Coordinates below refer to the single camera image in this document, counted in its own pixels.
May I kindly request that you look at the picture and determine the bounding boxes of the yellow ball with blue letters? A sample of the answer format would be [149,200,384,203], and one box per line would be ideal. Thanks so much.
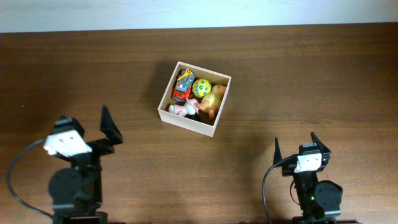
[192,78,211,98]

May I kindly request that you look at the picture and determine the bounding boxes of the pink white toy duck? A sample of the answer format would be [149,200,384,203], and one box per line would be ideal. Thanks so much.
[168,98,199,116]

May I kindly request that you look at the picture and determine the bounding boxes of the red grey toy truck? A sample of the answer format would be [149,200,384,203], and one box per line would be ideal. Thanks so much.
[172,68,195,102]

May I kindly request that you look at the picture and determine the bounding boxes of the small black round lid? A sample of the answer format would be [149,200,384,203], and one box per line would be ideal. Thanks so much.
[185,113,201,122]

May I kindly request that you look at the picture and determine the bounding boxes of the pink cardboard box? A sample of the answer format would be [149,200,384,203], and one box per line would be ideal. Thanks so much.
[157,62,231,137]

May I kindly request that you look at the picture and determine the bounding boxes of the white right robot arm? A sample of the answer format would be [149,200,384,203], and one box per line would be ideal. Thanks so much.
[273,132,343,224]

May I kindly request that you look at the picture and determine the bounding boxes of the yellow plush duck toy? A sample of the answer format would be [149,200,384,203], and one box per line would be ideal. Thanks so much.
[198,85,226,119]

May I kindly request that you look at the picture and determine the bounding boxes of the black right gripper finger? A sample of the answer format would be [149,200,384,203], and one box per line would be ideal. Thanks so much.
[273,137,282,167]
[310,132,331,155]

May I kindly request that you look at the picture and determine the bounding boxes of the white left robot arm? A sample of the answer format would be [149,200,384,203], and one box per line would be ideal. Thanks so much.
[44,105,123,223]

